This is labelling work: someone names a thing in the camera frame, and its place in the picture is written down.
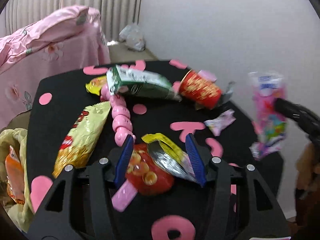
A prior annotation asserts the orange snack bag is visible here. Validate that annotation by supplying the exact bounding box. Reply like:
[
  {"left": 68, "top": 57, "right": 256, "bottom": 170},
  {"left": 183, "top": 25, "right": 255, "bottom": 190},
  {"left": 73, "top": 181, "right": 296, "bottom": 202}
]
[{"left": 5, "top": 145, "right": 25, "bottom": 205}]

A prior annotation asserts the black pink tablecloth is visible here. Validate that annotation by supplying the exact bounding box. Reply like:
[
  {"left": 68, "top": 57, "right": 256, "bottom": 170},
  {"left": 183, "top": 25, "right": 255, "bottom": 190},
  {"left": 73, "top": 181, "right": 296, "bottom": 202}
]
[{"left": 26, "top": 59, "right": 284, "bottom": 240}]

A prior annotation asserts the pink cartoon snack bag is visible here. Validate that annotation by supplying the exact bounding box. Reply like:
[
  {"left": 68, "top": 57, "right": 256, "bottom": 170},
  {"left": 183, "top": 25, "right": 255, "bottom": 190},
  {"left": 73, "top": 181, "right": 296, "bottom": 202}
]
[{"left": 248, "top": 72, "right": 287, "bottom": 160}]

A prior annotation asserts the yellow trash bag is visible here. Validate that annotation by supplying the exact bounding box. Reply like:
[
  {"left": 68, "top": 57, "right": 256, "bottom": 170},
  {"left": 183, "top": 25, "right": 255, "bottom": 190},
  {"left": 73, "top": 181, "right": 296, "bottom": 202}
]
[{"left": 1, "top": 128, "right": 34, "bottom": 232}]

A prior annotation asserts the pink wafer wrapper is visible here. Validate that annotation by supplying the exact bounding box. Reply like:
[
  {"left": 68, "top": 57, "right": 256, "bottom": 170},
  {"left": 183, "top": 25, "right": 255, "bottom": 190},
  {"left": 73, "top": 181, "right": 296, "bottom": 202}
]
[{"left": 112, "top": 180, "right": 138, "bottom": 212}]

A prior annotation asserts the right hand brown sleeve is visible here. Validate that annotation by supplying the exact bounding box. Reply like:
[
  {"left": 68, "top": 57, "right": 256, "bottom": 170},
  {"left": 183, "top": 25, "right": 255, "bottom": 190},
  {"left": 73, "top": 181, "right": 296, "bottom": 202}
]
[{"left": 295, "top": 142, "right": 319, "bottom": 226}]

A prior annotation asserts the white plastic bag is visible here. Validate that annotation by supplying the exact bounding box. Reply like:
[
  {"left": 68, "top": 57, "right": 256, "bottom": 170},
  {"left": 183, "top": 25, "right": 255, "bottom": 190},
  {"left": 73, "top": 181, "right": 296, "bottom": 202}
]
[{"left": 118, "top": 23, "right": 145, "bottom": 52}]

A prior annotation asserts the pink small wrapper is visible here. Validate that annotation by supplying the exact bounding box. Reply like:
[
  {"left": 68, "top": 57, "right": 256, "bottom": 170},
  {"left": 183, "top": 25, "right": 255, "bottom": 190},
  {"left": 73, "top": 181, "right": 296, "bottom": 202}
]
[{"left": 204, "top": 109, "right": 236, "bottom": 137}]

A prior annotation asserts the pink toy caterpillar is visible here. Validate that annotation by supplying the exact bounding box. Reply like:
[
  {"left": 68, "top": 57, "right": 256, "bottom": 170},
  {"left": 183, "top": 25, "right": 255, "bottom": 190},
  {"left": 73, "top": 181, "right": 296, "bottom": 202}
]
[{"left": 100, "top": 83, "right": 136, "bottom": 146}]

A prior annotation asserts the yellow silver wrapper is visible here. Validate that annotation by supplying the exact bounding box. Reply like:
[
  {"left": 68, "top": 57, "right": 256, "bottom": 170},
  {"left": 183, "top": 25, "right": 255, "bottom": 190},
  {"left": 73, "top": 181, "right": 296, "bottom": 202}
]
[{"left": 141, "top": 133, "right": 197, "bottom": 183}]

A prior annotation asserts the silver torn wrapper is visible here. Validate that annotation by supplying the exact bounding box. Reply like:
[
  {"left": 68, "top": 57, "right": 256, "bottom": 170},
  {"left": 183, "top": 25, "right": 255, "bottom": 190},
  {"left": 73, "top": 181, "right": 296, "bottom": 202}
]
[{"left": 217, "top": 81, "right": 236, "bottom": 106}]

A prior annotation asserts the beige curtain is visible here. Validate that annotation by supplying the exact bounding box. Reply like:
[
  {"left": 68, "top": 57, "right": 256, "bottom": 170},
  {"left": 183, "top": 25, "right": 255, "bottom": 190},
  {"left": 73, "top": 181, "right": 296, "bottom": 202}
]
[{"left": 1, "top": 0, "right": 141, "bottom": 41}]

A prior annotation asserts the red paper cup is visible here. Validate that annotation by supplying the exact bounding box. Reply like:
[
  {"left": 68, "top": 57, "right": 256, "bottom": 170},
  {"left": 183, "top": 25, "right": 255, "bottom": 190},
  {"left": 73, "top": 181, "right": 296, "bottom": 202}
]
[{"left": 178, "top": 70, "right": 222, "bottom": 109}]

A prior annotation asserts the red snack packet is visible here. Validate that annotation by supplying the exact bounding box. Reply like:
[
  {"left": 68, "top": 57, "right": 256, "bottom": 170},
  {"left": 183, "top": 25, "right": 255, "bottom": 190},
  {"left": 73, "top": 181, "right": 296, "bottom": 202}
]
[{"left": 125, "top": 144, "right": 174, "bottom": 196}]

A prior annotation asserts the pink floral bed quilt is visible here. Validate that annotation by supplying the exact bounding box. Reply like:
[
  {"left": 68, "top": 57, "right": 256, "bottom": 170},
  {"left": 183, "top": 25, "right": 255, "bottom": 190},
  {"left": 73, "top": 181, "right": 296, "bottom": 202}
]
[{"left": 1, "top": 5, "right": 111, "bottom": 128}]

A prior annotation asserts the green white snack bag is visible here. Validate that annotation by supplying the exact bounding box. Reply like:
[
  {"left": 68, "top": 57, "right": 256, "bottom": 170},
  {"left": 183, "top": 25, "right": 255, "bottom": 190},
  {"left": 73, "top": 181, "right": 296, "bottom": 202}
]
[{"left": 106, "top": 65, "right": 181, "bottom": 101}]

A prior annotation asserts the yellow green chips bag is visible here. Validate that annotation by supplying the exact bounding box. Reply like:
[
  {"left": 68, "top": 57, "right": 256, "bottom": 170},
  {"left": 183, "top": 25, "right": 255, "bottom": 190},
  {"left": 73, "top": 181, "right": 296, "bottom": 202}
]
[{"left": 52, "top": 101, "right": 111, "bottom": 178}]

